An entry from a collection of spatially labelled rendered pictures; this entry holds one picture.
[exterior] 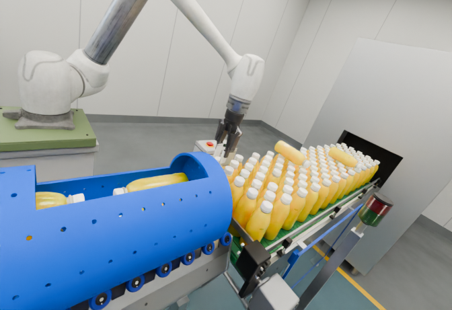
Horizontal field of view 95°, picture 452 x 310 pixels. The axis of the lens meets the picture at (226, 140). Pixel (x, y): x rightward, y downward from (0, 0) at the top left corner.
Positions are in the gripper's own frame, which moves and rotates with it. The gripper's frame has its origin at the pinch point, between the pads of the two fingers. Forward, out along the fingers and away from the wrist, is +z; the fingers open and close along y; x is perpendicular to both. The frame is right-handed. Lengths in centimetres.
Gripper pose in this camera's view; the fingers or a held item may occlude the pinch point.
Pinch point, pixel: (220, 154)
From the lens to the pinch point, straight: 90.0
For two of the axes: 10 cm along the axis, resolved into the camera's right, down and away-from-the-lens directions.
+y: 6.0, 4.9, -6.4
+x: 7.4, -0.3, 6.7
